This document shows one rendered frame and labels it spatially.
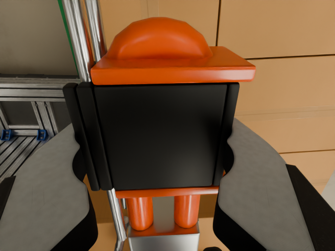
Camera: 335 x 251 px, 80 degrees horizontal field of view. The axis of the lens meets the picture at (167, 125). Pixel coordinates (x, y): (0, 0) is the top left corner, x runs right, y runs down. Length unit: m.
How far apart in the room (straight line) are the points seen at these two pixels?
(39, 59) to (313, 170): 1.50
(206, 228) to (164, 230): 0.28
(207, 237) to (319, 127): 0.67
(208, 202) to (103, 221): 0.21
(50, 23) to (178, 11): 0.81
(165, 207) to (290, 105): 0.72
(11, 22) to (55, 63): 0.26
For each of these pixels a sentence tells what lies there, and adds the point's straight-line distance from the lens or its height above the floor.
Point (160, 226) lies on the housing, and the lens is 0.20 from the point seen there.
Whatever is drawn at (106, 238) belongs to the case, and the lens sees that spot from 0.49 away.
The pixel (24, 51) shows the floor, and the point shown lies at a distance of 1.40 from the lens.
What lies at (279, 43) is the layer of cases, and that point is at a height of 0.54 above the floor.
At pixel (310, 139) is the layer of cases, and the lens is 1.01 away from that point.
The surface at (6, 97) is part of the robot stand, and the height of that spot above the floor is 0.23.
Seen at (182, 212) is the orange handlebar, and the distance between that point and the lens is 0.18.
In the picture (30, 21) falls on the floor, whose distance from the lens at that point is 1.34.
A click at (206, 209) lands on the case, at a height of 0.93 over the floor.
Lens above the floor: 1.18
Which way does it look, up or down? 58 degrees down
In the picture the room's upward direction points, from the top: 174 degrees clockwise
